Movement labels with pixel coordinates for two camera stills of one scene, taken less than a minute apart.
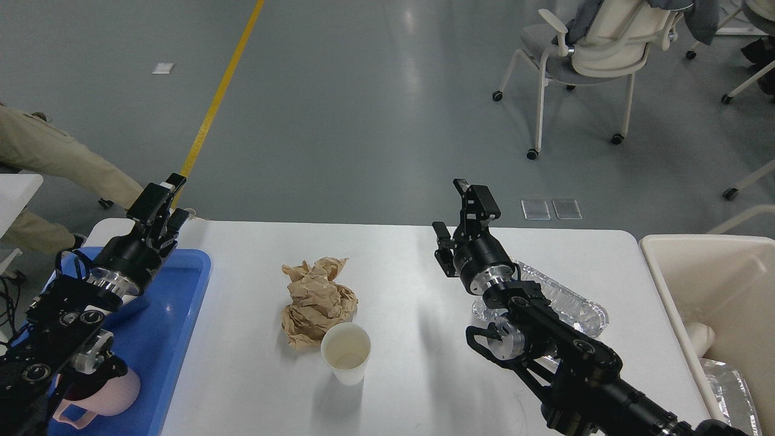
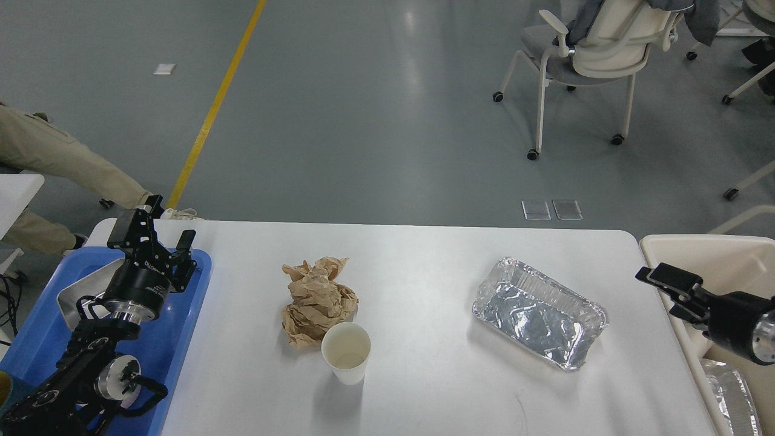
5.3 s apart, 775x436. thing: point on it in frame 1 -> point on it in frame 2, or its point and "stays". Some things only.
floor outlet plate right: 567,209 stays
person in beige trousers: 31,143 stays
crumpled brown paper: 318,301 stays
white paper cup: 346,347 stays
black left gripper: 125,264 -> 140,290
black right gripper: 482,261 -> 731,317
